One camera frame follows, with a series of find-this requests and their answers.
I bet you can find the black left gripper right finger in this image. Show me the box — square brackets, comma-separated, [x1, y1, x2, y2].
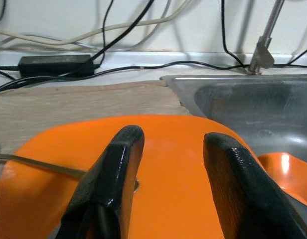
[203, 132, 307, 239]

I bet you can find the metal spoon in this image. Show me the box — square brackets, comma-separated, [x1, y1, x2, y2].
[0, 138, 88, 179]

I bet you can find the black cable with white tag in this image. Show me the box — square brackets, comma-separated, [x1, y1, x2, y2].
[0, 61, 307, 93]

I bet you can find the orange bowl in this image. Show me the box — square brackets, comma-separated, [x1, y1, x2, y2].
[257, 151, 307, 209]

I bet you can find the thin black hanging cable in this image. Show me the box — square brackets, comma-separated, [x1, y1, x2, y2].
[220, 0, 246, 68]

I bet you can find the thick white cable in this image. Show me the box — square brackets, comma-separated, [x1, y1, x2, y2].
[0, 0, 194, 47]

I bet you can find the beige cloth mat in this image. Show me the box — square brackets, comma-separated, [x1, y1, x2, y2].
[0, 79, 191, 160]

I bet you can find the stainless steel sink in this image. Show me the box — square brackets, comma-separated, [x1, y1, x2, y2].
[159, 74, 307, 220]

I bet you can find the large orange plate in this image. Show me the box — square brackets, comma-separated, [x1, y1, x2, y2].
[0, 114, 266, 239]

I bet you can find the steel sink faucet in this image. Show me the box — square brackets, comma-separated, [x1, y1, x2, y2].
[243, 0, 286, 75]

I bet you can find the black power adapter brick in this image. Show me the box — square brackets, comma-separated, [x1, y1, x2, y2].
[17, 54, 101, 78]

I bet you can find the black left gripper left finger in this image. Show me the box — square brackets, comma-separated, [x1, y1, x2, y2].
[56, 125, 146, 239]

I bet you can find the thick black adapter cable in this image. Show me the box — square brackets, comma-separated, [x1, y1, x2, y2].
[90, 0, 155, 63]

